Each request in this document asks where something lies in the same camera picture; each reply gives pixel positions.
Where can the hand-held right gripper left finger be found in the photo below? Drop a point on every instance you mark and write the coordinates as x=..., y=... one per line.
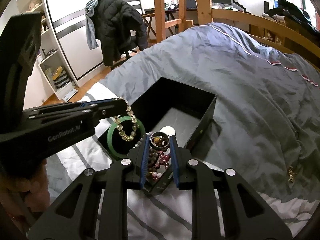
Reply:
x=143, y=165

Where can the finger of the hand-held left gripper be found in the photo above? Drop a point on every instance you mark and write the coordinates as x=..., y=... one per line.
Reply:
x=112, y=112
x=107, y=102

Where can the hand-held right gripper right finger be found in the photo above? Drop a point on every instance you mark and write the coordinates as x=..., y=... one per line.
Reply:
x=175, y=165

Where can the green jade bangle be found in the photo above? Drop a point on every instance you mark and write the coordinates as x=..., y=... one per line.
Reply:
x=110, y=142

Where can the black rectangular box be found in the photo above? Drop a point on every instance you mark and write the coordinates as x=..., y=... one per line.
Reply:
x=150, y=97

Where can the person's left hand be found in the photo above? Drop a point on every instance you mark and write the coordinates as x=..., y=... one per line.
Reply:
x=32, y=190

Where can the black office chair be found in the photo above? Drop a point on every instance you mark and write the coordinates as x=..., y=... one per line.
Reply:
x=125, y=55

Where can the yellow object on shelf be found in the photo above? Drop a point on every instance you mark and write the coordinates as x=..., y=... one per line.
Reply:
x=57, y=72

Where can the white sliding door wardrobe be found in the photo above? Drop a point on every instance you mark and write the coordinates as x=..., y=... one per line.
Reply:
x=75, y=45

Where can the white bookshelf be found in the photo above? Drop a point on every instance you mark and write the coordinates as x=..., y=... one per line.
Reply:
x=50, y=62

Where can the blue denim shirt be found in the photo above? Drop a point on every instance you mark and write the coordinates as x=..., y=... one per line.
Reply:
x=90, y=30

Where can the black puffer jacket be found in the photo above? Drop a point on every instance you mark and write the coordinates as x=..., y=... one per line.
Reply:
x=120, y=27

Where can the grey striped duvet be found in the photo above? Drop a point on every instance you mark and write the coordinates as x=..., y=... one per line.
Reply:
x=250, y=105

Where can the wooden ladder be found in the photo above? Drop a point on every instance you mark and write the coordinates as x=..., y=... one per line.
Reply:
x=160, y=17

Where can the small gold ornament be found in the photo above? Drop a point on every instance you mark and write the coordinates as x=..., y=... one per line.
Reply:
x=291, y=173

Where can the beige plush toy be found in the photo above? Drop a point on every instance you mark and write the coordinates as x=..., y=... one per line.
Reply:
x=33, y=5

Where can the dark desk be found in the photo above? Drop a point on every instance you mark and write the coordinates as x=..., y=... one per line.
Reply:
x=190, y=9

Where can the pile of dark clothes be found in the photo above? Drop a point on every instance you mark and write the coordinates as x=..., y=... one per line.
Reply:
x=292, y=11

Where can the wooden bed frame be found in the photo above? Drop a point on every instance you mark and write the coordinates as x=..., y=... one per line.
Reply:
x=205, y=10

